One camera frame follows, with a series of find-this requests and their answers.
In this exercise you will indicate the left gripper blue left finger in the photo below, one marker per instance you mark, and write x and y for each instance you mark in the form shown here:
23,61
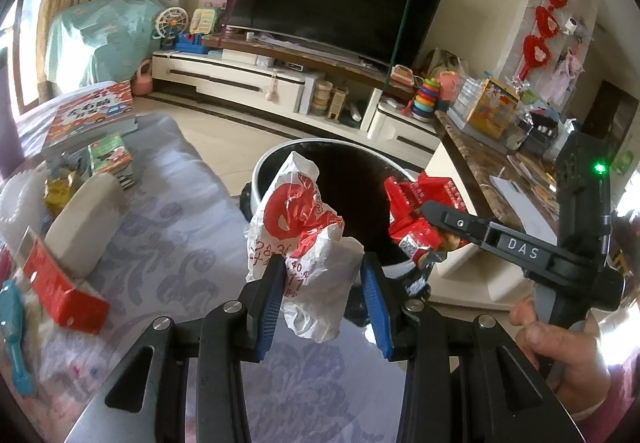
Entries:
263,312

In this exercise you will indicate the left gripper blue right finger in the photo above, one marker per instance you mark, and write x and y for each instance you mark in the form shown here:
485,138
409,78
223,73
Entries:
380,300

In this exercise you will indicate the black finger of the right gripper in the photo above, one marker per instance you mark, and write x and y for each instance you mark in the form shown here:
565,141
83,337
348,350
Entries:
468,227

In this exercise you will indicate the red snack wrapper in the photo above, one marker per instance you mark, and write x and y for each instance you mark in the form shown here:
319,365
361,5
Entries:
408,229

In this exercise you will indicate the white red plastic bag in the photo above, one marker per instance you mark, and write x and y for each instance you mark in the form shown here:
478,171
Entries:
321,261

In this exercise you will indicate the red white carton box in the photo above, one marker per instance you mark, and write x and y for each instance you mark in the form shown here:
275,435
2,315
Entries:
70,304

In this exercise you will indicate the right hand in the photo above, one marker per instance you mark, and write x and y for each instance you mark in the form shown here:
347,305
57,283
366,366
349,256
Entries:
585,381

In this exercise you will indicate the yellow toy box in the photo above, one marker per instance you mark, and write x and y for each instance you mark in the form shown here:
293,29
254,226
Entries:
493,109

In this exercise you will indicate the white foam block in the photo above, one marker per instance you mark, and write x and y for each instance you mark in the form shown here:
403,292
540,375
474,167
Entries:
77,239

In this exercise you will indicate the green small carton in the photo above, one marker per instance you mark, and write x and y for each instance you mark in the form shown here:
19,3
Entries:
109,155

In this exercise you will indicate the white tv cabinet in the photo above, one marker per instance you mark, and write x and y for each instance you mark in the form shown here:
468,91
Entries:
338,99

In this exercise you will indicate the yellow snack wrapper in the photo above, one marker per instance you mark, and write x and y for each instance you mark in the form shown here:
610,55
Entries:
59,191

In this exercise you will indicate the red children's book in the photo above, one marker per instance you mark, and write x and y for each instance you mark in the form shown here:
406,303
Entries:
92,116

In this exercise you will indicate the pink watering can toy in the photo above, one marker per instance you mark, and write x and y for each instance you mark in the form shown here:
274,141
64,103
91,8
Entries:
142,83

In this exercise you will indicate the teal hair brush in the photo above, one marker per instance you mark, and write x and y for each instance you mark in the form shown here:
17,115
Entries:
11,318

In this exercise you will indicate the toy telephone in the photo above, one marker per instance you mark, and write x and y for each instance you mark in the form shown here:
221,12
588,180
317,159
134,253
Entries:
203,21

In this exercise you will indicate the ferris wheel toy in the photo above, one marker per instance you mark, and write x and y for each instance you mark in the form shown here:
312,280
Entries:
169,24

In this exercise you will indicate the teal covered armchair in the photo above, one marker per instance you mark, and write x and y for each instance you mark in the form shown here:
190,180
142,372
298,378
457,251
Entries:
100,40

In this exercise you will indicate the rainbow stacking ring toy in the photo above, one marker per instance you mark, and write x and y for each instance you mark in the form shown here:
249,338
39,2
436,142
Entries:
425,100

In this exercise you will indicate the red heart wall hanging right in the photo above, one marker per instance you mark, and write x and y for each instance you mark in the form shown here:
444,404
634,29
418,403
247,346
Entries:
536,52

